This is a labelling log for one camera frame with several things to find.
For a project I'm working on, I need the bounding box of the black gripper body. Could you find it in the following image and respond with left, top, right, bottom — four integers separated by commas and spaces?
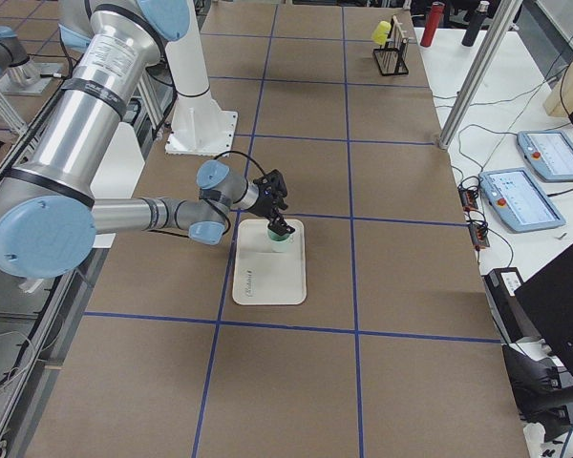
247, 187, 287, 220

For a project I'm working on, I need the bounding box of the pale green cup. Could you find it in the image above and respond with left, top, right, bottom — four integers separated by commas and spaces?
266, 229, 293, 253

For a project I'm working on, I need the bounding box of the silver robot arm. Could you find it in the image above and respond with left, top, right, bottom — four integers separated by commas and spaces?
0, 1, 293, 279

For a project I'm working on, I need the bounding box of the cream rabbit tray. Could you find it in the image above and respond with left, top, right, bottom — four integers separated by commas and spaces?
232, 219, 307, 306

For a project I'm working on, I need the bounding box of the yellow cup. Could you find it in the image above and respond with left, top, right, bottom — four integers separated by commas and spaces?
371, 20, 392, 47

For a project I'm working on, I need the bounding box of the orange terminal board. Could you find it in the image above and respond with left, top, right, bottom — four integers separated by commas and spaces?
457, 184, 490, 252

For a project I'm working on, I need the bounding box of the black cardboard box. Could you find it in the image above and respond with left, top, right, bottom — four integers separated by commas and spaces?
482, 267, 538, 343

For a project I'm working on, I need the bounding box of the near blue teach pendant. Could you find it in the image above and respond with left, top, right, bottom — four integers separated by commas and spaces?
478, 167, 566, 233

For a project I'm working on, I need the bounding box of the blue teach pendant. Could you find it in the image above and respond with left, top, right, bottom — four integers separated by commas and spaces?
517, 130, 573, 182
478, 167, 566, 233

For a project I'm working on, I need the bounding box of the red bottle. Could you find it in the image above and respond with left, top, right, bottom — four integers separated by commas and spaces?
419, 1, 445, 48

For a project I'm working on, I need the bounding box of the black bottle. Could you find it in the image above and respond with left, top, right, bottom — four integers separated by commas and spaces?
461, 0, 490, 47

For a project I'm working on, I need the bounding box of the far blue teach pendant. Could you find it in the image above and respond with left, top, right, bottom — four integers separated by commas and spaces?
517, 130, 573, 182

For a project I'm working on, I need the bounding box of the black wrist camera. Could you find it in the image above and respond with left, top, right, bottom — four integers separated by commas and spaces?
253, 169, 287, 198

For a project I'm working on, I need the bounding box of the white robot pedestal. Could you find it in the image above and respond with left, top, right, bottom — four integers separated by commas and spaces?
165, 1, 238, 156

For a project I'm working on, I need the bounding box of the black wire cup rack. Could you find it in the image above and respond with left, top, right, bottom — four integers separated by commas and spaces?
372, 34, 409, 76

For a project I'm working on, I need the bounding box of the aluminium frame post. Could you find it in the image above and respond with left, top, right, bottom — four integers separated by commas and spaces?
437, 0, 523, 150

